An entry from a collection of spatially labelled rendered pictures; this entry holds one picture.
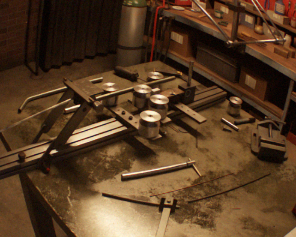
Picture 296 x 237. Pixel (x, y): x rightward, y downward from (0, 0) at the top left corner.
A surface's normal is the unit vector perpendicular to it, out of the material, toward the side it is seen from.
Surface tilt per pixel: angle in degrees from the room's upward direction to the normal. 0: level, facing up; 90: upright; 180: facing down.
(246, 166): 0
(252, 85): 90
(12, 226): 0
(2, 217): 0
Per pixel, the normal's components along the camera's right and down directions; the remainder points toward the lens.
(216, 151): 0.11, -0.86
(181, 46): -0.82, 0.22
